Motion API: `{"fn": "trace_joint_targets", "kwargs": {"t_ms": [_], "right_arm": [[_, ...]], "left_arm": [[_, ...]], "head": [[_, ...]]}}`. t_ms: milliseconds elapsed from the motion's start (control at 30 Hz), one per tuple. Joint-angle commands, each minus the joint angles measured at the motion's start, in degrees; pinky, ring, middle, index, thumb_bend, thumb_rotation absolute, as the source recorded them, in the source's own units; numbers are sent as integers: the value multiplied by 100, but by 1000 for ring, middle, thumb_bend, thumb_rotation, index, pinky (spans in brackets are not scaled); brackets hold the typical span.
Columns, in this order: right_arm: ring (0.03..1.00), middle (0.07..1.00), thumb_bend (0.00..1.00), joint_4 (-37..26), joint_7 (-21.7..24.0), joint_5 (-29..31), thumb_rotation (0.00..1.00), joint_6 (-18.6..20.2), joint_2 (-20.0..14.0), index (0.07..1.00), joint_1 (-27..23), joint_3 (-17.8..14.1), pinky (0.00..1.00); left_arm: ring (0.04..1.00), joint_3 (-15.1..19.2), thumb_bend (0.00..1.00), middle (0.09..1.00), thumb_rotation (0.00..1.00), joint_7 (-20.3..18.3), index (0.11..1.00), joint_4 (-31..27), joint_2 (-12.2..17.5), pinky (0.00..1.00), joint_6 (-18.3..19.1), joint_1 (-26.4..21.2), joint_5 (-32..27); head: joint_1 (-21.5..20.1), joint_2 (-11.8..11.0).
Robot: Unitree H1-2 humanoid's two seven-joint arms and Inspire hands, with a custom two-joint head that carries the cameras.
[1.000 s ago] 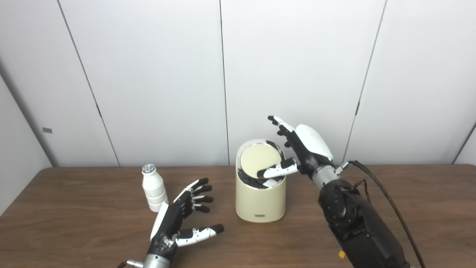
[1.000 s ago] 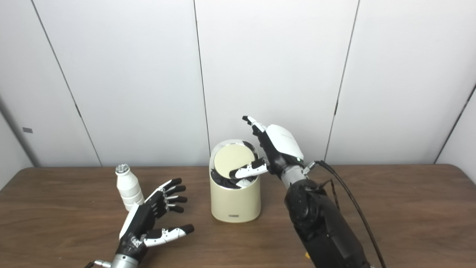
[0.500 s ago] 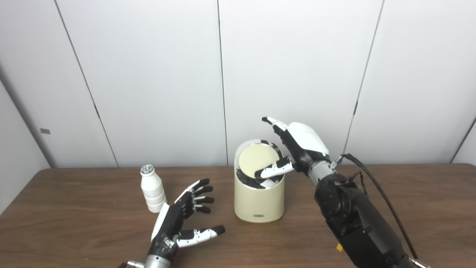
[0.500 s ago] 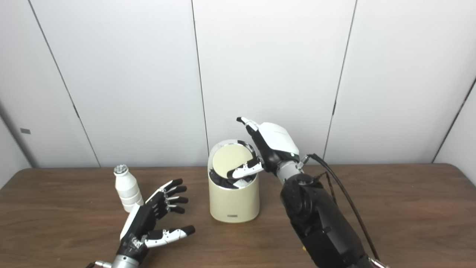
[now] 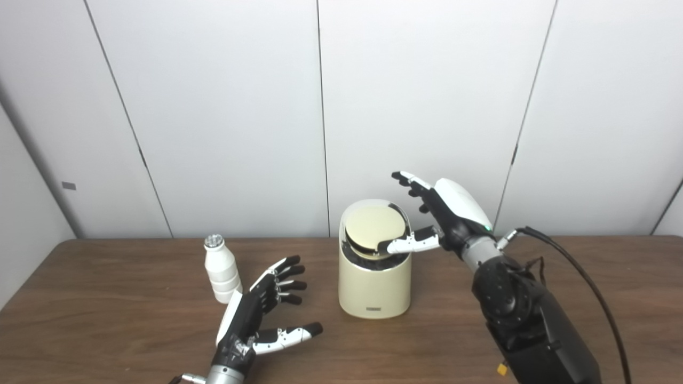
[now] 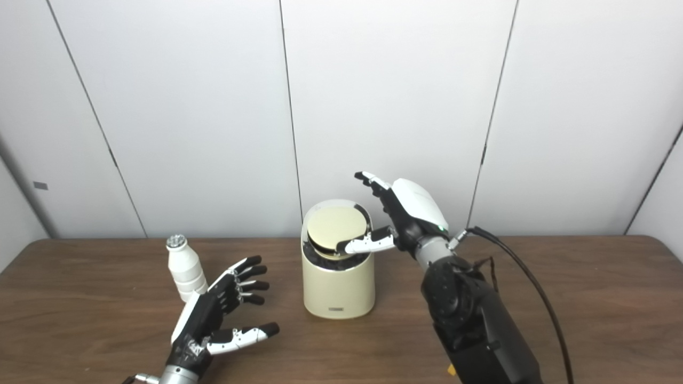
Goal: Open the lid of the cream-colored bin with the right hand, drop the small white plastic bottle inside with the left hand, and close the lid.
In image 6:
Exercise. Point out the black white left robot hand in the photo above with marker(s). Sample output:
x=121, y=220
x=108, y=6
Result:
x=200, y=322

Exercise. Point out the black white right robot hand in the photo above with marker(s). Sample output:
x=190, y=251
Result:
x=419, y=208

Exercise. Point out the small white plastic bottle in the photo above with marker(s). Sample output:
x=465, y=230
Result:
x=185, y=269

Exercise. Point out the cream round bin lid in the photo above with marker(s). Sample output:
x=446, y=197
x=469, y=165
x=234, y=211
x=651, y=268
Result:
x=333, y=226

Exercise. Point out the cream-colored bin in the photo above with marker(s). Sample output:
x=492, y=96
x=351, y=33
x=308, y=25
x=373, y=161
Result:
x=337, y=293

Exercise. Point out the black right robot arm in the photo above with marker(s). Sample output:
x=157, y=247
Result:
x=475, y=325

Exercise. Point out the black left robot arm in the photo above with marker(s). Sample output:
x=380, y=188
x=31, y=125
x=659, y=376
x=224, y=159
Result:
x=179, y=377

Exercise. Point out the black bin liner bag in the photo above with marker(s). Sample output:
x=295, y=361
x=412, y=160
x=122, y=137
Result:
x=320, y=260

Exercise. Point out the small yellow connector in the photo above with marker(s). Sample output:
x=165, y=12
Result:
x=452, y=370

